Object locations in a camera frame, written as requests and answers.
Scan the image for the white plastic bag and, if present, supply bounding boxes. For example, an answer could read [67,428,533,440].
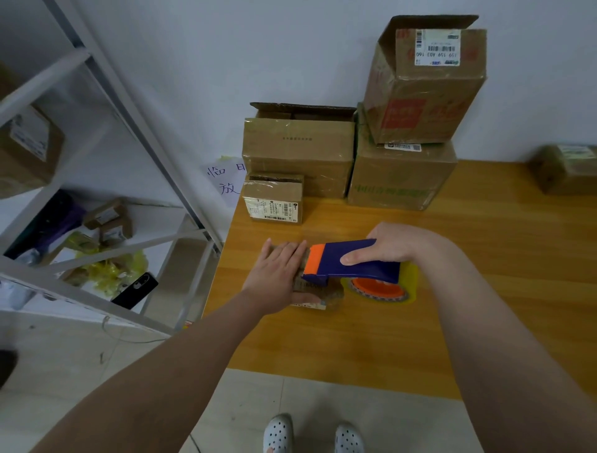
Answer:
[0,275,39,311]

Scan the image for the small open carton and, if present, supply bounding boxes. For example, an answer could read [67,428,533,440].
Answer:
[82,198,134,246]

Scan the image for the person's left hand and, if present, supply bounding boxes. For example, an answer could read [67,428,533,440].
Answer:
[241,238,323,317]

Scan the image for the person's right hand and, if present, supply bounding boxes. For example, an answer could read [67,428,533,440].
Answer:
[341,221,451,281]

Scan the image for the box barcode label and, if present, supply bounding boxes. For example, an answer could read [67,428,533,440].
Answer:
[530,142,597,197]

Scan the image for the grey metal shelf rack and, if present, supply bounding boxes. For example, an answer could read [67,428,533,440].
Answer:
[0,0,223,337]

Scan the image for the large worn shelf carton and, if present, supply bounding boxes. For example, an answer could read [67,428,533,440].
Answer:
[0,65,67,200]

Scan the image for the black mobile phone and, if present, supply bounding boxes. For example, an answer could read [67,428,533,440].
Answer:
[110,271,160,311]

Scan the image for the thin white cable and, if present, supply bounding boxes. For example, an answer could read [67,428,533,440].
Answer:
[101,315,169,345]

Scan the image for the blue orange tape dispenser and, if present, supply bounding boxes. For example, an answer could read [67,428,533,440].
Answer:
[301,239,418,302]

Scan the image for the stack of cardboard boxes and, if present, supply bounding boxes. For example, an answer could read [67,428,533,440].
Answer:
[241,14,488,225]

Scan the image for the dark blue bag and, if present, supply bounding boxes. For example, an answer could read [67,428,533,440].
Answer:
[4,189,87,258]

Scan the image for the yellow plastic bag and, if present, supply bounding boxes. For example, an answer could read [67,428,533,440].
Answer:
[70,252,150,300]

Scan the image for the white perforated clog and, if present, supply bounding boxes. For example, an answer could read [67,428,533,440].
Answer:
[262,414,295,453]
[334,422,367,453]

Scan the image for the person's left forearm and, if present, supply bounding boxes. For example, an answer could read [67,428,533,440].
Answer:
[32,294,262,453]

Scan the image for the wooden table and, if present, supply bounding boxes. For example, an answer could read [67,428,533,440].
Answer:
[203,159,597,401]

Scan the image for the person's right forearm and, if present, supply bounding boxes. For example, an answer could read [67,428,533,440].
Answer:
[424,247,597,453]

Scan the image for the small open-flap cardboard box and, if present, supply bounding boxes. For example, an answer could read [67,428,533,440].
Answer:
[289,271,346,312]

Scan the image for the white paper wall sign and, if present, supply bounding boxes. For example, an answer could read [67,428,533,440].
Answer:
[200,157,248,208]

